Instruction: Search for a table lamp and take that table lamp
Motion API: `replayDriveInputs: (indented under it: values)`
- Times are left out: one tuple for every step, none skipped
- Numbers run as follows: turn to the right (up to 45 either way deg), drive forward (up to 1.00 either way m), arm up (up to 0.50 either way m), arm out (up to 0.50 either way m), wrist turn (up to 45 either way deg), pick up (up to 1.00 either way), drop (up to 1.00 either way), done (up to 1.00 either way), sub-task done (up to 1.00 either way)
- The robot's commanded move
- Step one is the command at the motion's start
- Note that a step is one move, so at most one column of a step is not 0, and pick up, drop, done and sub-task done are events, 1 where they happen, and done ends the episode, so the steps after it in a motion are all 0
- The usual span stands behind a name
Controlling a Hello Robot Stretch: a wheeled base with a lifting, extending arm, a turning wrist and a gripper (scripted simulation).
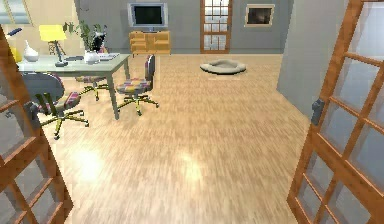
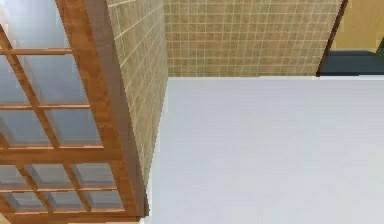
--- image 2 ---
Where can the wooden glass-paned window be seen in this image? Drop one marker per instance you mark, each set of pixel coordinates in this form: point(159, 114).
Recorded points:
point(100, 100)

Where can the brown wooden door frame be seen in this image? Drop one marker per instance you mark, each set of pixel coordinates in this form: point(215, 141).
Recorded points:
point(330, 40)

